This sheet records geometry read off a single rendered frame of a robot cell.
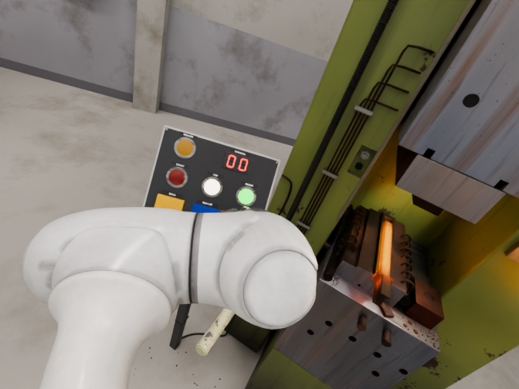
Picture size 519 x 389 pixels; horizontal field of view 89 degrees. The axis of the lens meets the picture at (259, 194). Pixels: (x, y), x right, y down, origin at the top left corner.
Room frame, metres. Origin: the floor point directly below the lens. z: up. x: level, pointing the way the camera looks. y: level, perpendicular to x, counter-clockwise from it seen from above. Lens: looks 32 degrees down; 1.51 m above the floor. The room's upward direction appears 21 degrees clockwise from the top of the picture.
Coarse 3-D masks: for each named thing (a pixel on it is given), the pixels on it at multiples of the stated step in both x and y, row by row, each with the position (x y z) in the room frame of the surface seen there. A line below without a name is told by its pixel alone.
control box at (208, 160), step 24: (168, 144) 0.64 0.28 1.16; (192, 144) 0.65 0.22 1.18; (216, 144) 0.67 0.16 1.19; (168, 168) 0.61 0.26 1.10; (192, 168) 0.63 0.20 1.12; (216, 168) 0.65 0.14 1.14; (240, 168) 0.66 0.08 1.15; (264, 168) 0.69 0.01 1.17; (168, 192) 0.58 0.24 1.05; (192, 192) 0.60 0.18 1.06; (264, 192) 0.66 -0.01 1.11
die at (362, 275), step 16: (368, 224) 0.91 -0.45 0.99; (400, 224) 1.00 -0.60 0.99; (352, 240) 0.78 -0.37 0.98; (368, 240) 0.80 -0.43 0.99; (400, 240) 0.87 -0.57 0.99; (352, 256) 0.69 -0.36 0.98; (368, 256) 0.71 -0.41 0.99; (336, 272) 0.65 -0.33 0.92; (352, 272) 0.64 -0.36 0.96; (368, 272) 0.63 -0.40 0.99; (368, 288) 0.62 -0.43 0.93; (400, 288) 0.61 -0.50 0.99
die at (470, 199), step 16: (400, 160) 0.81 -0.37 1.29; (416, 160) 0.65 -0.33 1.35; (400, 176) 0.67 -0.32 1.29; (416, 176) 0.65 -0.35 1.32; (432, 176) 0.64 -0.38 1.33; (448, 176) 0.63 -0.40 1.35; (464, 176) 0.62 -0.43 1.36; (416, 192) 0.64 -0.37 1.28; (432, 192) 0.63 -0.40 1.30; (448, 192) 0.62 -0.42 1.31; (464, 192) 0.62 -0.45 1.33; (480, 192) 0.61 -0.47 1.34; (496, 192) 0.60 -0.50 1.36; (448, 208) 0.62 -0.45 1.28; (464, 208) 0.61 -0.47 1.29; (480, 208) 0.60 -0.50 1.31
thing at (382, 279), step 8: (384, 224) 0.94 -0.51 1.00; (384, 232) 0.86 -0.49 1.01; (384, 240) 0.81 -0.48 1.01; (384, 248) 0.76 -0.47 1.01; (384, 256) 0.71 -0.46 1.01; (384, 264) 0.67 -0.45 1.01; (384, 272) 0.63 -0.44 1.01; (376, 280) 0.61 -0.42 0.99; (384, 280) 0.59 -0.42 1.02; (392, 280) 0.60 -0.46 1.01; (376, 288) 0.58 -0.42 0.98; (384, 288) 0.55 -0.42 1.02; (376, 296) 0.55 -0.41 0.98; (384, 296) 0.53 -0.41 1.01; (376, 304) 0.53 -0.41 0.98
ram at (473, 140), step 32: (480, 0) 0.83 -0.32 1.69; (512, 0) 0.66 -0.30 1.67; (480, 32) 0.66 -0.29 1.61; (512, 32) 0.65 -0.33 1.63; (448, 64) 0.69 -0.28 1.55; (480, 64) 0.65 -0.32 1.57; (512, 64) 0.64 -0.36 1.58; (416, 96) 0.92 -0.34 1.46; (448, 96) 0.66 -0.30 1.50; (480, 96) 0.64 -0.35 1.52; (512, 96) 0.63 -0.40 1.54; (416, 128) 0.66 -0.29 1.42; (448, 128) 0.65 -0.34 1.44; (480, 128) 0.63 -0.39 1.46; (512, 128) 0.62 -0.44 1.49; (448, 160) 0.64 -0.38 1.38; (480, 160) 0.62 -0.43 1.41; (512, 160) 0.61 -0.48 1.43; (512, 192) 0.60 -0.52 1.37
